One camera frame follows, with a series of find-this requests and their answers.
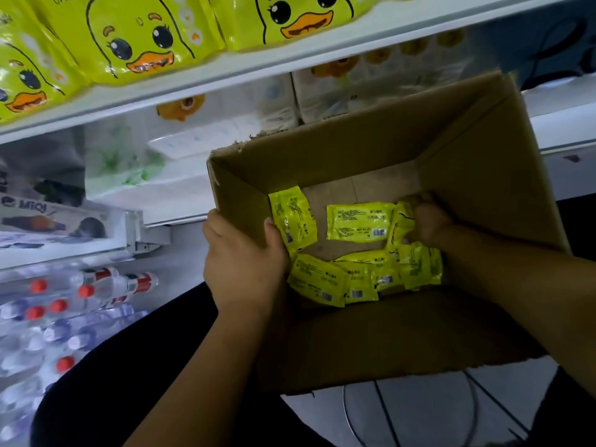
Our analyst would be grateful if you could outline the person's left hand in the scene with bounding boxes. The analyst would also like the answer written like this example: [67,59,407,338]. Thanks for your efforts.
[203,209,292,317]

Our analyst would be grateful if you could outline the person's right hand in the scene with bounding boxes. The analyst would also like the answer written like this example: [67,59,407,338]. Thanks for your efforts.
[410,195,458,248]

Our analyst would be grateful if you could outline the brown cardboard box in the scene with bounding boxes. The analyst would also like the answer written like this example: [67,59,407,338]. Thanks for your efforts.
[207,71,571,395]

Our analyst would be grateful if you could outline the white metal shelf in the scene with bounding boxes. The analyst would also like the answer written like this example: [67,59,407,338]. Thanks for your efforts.
[0,0,596,229]

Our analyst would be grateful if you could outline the person's left forearm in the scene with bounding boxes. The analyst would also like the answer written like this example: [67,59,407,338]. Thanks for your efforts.
[125,302,281,447]

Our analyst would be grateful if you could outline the person's right forearm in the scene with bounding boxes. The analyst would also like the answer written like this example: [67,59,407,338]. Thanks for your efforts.
[438,223,596,397]

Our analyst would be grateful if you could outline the white pegboard shelf unit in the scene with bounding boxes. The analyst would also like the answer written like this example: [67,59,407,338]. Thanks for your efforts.
[0,209,173,271]

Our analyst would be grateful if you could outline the person's black trousers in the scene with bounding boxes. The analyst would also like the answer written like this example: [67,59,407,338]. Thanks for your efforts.
[28,195,596,447]

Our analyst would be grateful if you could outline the pack of red-capped bottles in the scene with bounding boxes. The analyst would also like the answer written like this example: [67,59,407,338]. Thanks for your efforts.
[0,265,160,443]

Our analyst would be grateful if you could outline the MIQI boxes with fruit print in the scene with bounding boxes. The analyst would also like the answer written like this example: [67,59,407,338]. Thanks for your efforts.
[0,172,127,248]

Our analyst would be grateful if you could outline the metal frame stool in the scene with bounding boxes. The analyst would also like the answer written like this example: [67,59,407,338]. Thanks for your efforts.
[343,368,523,447]

